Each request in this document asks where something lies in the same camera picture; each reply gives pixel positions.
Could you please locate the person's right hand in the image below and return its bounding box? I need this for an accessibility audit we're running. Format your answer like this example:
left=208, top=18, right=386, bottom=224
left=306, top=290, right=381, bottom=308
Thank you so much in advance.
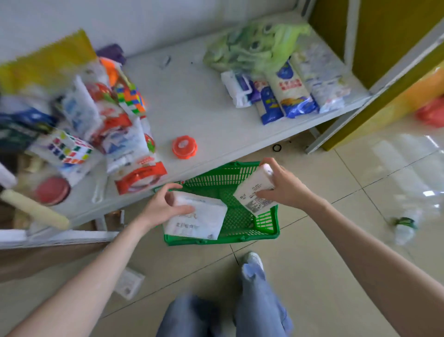
left=256, top=158, right=318, bottom=211

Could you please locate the person's left hand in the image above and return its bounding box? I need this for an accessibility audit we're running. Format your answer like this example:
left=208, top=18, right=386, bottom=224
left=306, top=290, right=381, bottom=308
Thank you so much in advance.
left=139, top=183, right=195, bottom=232

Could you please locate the white packet with label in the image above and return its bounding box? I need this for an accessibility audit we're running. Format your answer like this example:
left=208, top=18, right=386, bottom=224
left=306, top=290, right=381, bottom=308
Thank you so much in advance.
left=233, top=164, right=278, bottom=218

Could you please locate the wide white paper packet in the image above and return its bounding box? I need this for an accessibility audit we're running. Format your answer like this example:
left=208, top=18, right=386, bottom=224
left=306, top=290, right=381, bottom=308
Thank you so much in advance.
left=163, top=192, right=228, bottom=241

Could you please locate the person's right forearm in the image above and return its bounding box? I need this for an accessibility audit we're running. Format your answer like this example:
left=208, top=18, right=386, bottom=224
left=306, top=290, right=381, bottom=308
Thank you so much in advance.
left=305, top=198, right=444, bottom=337

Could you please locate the person's left forearm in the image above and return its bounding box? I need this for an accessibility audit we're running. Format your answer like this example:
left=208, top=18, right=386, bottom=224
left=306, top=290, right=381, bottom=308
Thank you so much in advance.
left=6, top=215, right=153, bottom=337

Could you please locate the green plastic shopping basket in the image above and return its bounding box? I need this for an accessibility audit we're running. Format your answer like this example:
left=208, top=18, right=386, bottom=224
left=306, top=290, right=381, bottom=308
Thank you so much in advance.
left=154, top=161, right=281, bottom=247

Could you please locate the red white banded packet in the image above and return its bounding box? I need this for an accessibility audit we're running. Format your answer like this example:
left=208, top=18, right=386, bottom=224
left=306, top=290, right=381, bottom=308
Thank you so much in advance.
left=114, top=158, right=168, bottom=196

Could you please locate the orange round lidded container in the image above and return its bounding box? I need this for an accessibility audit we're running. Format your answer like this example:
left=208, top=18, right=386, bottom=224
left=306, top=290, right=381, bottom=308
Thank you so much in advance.
left=172, top=135, right=198, bottom=160

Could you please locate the person's white shoe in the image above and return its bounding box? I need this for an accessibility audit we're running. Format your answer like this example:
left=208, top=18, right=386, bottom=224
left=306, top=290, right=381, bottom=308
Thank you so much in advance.
left=241, top=252, right=264, bottom=272

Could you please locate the white packet with blue print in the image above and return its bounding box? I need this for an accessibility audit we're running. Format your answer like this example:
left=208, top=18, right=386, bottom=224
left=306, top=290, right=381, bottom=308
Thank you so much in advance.
left=102, top=117, right=150, bottom=175

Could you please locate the small blue white packet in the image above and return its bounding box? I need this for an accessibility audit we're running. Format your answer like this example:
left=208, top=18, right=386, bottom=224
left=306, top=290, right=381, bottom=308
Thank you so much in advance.
left=254, top=81, right=284, bottom=125

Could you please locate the small white flat packet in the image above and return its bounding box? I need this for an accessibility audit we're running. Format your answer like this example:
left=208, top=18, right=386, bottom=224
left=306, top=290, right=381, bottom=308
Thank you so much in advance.
left=114, top=267, right=146, bottom=301

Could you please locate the large white blue bag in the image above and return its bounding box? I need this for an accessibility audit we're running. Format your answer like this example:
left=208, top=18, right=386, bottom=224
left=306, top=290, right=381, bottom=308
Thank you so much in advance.
left=266, top=62, right=318, bottom=119

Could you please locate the person's left leg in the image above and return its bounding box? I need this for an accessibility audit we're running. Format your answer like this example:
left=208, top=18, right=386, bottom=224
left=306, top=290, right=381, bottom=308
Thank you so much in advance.
left=156, top=294, right=223, bottom=337

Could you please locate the person's leg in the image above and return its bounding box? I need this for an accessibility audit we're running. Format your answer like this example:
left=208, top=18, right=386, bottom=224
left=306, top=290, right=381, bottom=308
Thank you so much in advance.
left=234, top=263, right=294, bottom=337
left=156, top=294, right=223, bottom=337

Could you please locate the white packet with blue end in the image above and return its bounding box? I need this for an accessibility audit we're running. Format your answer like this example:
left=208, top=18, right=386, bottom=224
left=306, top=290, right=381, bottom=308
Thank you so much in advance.
left=221, top=70, right=256, bottom=108

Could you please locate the white metal shelf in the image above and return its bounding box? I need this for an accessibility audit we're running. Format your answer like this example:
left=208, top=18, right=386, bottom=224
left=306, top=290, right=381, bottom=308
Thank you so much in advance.
left=0, top=10, right=372, bottom=249

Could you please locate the person's right leg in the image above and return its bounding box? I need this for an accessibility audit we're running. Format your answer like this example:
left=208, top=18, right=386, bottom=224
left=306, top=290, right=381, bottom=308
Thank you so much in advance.
left=234, top=263, right=294, bottom=337

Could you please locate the red white snack packet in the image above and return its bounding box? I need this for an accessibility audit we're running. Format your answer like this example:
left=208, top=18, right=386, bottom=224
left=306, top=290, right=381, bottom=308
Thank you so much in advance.
left=86, top=82, right=133, bottom=148

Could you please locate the colourful puzzle cube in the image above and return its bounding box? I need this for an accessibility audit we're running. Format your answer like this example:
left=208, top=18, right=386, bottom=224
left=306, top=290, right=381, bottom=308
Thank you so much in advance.
left=115, top=83, right=147, bottom=117

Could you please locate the white boxed puzzle cube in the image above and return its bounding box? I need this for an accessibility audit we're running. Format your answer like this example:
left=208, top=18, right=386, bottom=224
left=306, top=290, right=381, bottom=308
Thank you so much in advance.
left=28, top=129, right=95, bottom=166

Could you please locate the red lidded jar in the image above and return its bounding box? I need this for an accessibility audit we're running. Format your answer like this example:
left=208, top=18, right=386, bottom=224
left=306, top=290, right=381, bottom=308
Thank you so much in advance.
left=34, top=176, right=71, bottom=206

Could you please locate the clear white printed bag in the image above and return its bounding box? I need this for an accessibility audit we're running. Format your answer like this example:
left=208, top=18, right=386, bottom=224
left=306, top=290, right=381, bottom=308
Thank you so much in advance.
left=290, top=42, right=352, bottom=114

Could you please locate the clear plastic bottle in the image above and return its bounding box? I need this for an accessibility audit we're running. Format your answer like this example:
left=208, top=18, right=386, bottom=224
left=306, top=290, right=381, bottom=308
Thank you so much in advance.
left=391, top=208, right=423, bottom=246

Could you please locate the light blue white packet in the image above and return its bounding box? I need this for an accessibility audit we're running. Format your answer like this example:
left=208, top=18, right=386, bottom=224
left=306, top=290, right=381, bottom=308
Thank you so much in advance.
left=60, top=76, right=103, bottom=140

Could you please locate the green plastic bag pack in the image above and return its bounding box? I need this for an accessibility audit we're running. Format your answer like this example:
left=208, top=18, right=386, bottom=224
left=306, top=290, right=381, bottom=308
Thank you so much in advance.
left=203, top=22, right=311, bottom=76

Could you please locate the cream cylinder roll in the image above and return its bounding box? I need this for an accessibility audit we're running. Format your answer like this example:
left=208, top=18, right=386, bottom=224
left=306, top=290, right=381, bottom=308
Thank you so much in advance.
left=0, top=189, right=71, bottom=231

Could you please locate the orange plastic item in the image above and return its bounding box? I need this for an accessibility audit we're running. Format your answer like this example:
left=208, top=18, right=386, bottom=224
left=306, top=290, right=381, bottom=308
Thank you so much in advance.
left=99, top=56, right=121, bottom=88

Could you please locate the purple packet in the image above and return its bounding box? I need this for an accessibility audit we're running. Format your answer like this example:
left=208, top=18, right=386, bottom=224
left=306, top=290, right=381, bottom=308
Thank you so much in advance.
left=95, top=43, right=127, bottom=66

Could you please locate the dark blue packet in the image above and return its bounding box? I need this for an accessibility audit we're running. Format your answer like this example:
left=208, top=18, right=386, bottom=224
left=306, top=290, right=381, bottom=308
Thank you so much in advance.
left=0, top=95, right=58, bottom=154

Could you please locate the red plastic bag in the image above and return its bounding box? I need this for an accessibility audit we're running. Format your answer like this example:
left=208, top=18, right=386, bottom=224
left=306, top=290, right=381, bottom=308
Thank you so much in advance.
left=414, top=97, right=444, bottom=128

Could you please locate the yellow packet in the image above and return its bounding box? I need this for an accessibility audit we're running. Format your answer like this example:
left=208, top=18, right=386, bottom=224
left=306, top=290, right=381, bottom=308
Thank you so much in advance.
left=0, top=29, right=98, bottom=96

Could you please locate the white metal frame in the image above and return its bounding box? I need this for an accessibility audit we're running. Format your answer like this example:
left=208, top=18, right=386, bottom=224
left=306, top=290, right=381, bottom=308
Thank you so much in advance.
left=305, top=0, right=444, bottom=155

